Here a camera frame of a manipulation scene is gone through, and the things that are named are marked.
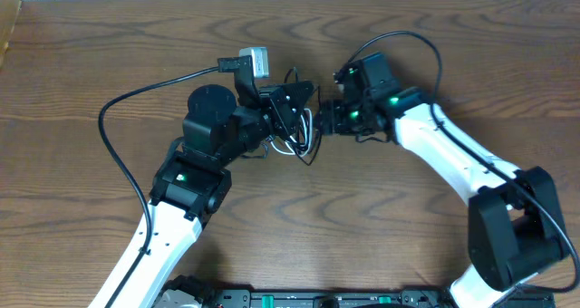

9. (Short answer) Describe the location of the black USB cable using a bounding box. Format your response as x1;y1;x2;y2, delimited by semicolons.
283;66;324;167

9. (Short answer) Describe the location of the white USB cable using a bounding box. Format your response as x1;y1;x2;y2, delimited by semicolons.
269;108;314;158

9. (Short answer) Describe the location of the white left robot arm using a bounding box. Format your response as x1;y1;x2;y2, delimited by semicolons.
91;82;314;307

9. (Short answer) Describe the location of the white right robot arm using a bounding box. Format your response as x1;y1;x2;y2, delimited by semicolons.
316;86;579;307

